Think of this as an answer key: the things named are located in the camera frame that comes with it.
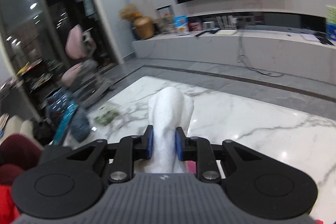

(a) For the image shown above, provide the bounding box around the white wifi router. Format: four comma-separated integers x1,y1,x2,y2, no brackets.
215,15,238,36

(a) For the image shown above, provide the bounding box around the white towel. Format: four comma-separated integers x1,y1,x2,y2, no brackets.
134,87,194,173

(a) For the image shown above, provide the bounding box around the framed picture on console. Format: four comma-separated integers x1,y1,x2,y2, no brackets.
155,5,174,19

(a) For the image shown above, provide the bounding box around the bag of green vegetables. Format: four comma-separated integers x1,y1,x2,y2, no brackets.
93,106,120,126

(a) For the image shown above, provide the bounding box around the gold acorn vase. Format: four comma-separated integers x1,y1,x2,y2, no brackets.
134,16,155,39

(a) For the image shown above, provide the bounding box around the pink office chair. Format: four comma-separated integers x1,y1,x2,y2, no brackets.
61,24,114,109

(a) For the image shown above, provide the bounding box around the green blue picture book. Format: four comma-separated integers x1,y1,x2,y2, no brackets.
326,6,336,41

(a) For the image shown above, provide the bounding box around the blue snack bag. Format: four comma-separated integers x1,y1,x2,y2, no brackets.
174,15,189,35

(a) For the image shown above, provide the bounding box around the black power cable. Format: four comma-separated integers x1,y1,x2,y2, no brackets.
236,29,284,78

